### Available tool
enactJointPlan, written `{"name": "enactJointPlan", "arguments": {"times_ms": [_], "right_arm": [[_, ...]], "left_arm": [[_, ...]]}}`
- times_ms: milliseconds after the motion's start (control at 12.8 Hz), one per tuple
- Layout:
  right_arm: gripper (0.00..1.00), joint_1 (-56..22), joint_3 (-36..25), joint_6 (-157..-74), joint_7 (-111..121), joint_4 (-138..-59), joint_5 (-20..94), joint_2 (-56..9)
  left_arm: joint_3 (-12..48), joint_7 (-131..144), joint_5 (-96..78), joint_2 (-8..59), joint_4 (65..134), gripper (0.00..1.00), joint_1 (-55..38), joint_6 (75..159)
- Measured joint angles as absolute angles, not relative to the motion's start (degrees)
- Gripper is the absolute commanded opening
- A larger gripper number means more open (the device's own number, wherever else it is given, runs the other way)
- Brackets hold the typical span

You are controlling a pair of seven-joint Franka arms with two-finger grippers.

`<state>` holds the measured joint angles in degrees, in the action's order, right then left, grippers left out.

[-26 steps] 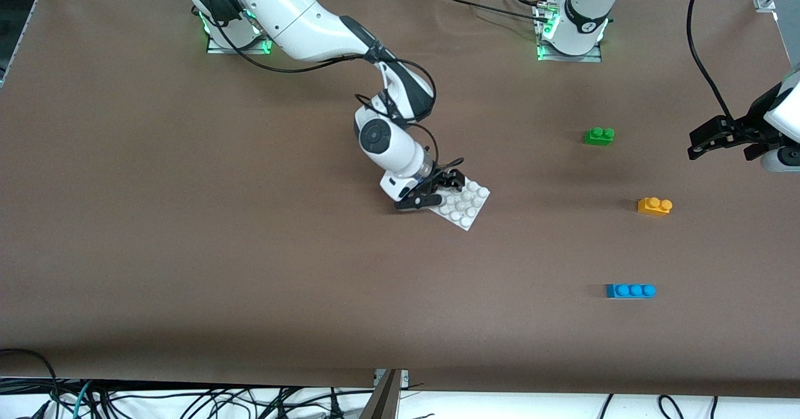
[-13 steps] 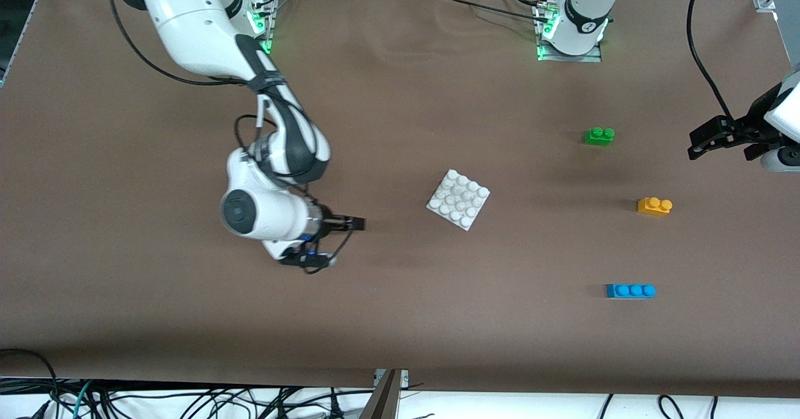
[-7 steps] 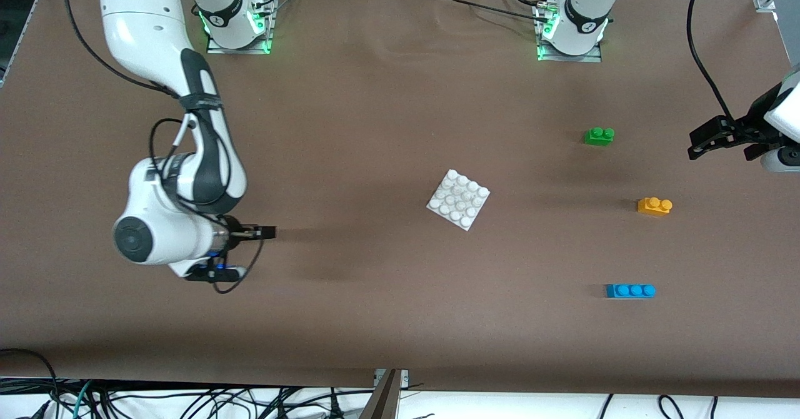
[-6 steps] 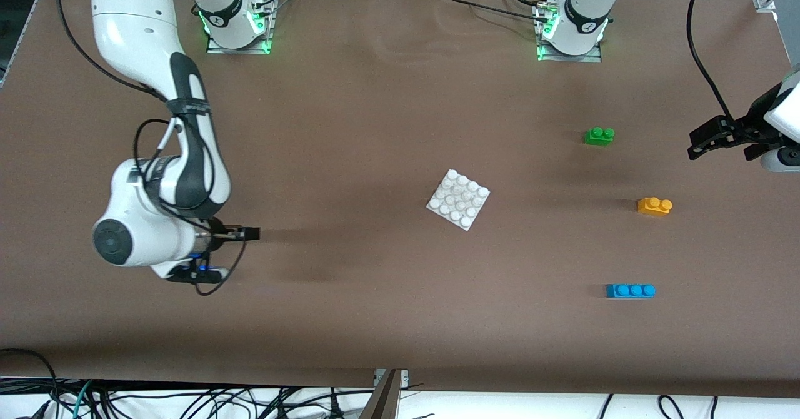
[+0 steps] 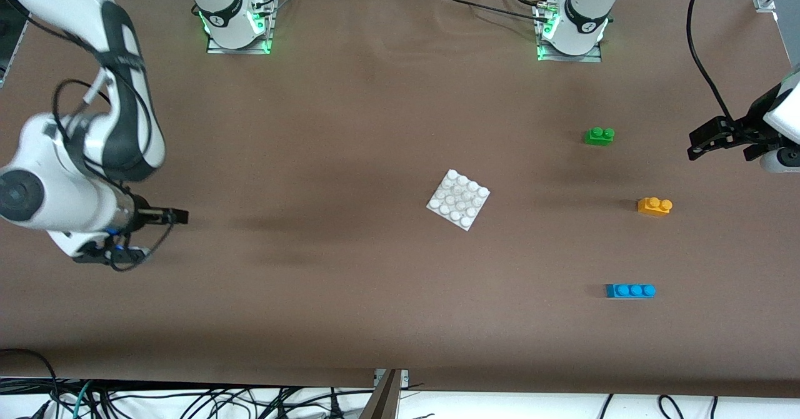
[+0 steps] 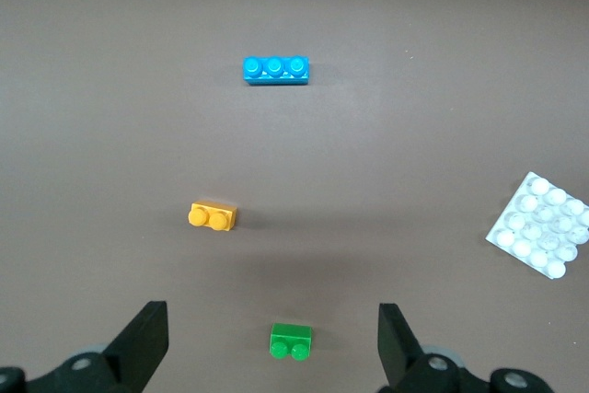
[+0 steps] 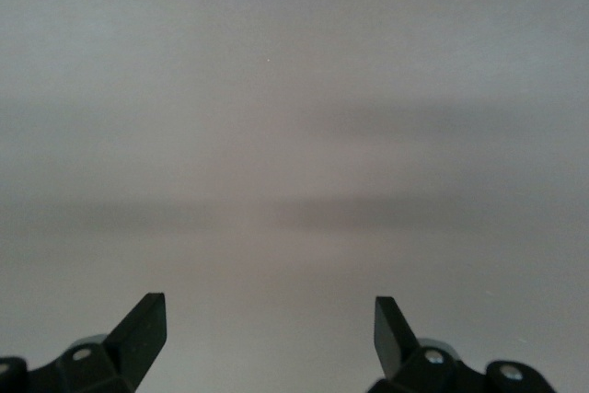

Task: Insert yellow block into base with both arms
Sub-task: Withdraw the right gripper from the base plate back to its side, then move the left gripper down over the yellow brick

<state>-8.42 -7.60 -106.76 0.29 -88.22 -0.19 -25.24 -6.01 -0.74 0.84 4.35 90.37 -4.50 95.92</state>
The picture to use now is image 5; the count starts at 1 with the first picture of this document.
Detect yellow two-stud block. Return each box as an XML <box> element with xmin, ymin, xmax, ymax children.
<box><xmin>637</xmin><ymin>196</ymin><xmax>674</xmax><ymax>217</ymax></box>

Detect white studded base plate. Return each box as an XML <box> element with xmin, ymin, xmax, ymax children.
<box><xmin>426</xmin><ymin>169</ymin><xmax>491</xmax><ymax>231</ymax></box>

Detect blue three-stud block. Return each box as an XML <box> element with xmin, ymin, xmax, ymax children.
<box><xmin>605</xmin><ymin>283</ymin><xmax>657</xmax><ymax>299</ymax></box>

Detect brown table cover sheet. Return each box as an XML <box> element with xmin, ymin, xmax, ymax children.
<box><xmin>0</xmin><ymin>0</ymin><xmax>800</xmax><ymax>400</ymax></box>

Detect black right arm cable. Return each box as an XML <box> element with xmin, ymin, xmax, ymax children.
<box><xmin>0</xmin><ymin>0</ymin><xmax>177</xmax><ymax>273</ymax></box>

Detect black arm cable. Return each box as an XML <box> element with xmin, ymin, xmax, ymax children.
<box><xmin>686</xmin><ymin>0</ymin><xmax>733</xmax><ymax>124</ymax></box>
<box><xmin>0</xmin><ymin>0</ymin><xmax>177</xmax><ymax>273</ymax></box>

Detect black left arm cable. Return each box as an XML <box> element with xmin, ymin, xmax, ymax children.
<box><xmin>686</xmin><ymin>0</ymin><xmax>733</xmax><ymax>124</ymax></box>

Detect black looped floor cable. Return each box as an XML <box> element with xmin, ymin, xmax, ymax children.
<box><xmin>0</xmin><ymin>348</ymin><xmax>60</xmax><ymax>419</ymax></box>

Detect teal floor cable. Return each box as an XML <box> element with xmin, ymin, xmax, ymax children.
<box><xmin>70</xmin><ymin>378</ymin><xmax>94</xmax><ymax>419</ymax></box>

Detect aluminium frame rail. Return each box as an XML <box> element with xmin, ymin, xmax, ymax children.
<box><xmin>0</xmin><ymin>19</ymin><xmax>30</xmax><ymax>88</ymax></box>

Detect tangled black floor cables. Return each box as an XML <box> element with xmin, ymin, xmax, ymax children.
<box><xmin>37</xmin><ymin>378</ymin><xmax>376</xmax><ymax>419</ymax></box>

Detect long black table cable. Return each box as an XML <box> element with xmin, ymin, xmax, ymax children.
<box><xmin>428</xmin><ymin>0</ymin><xmax>552</xmax><ymax>24</ymax></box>

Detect aluminium table post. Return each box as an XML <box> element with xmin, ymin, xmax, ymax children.
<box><xmin>359</xmin><ymin>369</ymin><xmax>410</xmax><ymax>419</ymax></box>

